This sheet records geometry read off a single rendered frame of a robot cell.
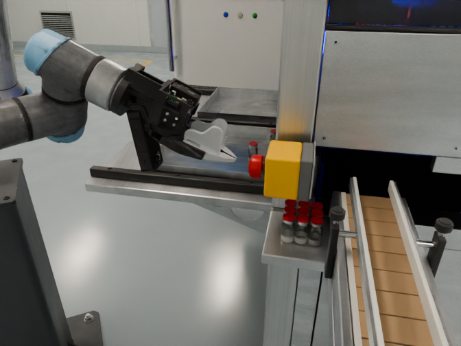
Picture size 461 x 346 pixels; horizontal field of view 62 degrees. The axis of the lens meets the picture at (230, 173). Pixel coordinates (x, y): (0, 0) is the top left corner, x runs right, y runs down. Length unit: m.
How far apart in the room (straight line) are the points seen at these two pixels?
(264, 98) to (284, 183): 0.77
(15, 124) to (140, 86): 0.21
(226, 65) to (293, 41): 1.10
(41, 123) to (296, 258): 0.47
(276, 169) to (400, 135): 0.21
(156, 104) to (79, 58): 0.14
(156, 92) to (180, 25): 1.15
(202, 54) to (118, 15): 5.28
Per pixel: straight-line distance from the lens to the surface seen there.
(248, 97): 1.35
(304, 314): 0.91
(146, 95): 0.62
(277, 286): 0.86
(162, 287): 1.84
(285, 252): 0.64
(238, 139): 1.02
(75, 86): 0.65
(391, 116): 0.66
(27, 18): 7.87
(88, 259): 2.08
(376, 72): 0.64
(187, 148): 0.61
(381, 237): 0.62
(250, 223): 0.91
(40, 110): 0.70
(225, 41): 1.69
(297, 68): 0.63
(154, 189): 0.81
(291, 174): 0.60
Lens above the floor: 1.29
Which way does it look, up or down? 28 degrees down
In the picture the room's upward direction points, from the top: straight up
